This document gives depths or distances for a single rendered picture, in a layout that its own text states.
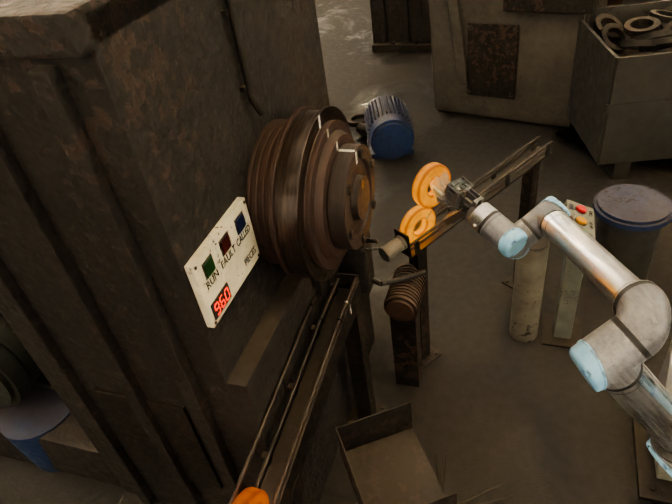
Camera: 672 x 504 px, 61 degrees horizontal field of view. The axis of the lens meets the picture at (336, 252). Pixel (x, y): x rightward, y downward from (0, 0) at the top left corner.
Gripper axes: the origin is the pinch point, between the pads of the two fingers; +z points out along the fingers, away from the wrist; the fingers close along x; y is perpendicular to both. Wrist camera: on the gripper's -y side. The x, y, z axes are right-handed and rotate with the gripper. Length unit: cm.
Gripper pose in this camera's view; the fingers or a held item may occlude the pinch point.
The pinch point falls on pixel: (431, 180)
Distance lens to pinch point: 191.9
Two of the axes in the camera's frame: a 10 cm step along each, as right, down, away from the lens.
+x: -7.9, 4.5, -4.1
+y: 0.5, -6.2, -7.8
